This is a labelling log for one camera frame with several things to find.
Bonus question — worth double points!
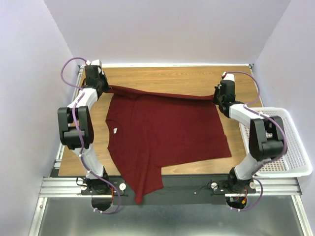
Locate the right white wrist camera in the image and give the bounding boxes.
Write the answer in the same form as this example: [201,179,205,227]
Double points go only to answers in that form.
[221,72,235,82]

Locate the white plastic basket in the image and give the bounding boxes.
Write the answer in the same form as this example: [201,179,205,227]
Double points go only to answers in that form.
[253,107,313,178]

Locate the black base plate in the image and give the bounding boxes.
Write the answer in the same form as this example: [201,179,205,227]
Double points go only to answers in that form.
[81,174,256,209]

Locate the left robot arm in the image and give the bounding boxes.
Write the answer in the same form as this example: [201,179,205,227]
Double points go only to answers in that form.
[57,60,111,195]

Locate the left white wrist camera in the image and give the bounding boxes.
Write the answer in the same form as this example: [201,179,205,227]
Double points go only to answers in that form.
[85,59,104,74]

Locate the dark red t shirt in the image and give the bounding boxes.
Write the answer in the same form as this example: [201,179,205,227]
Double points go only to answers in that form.
[106,86,231,204]

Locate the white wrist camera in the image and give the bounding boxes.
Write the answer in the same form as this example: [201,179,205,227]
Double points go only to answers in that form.
[85,59,104,74]
[221,72,235,82]

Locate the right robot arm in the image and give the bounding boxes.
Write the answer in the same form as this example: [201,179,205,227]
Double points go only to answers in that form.
[213,79,287,193]

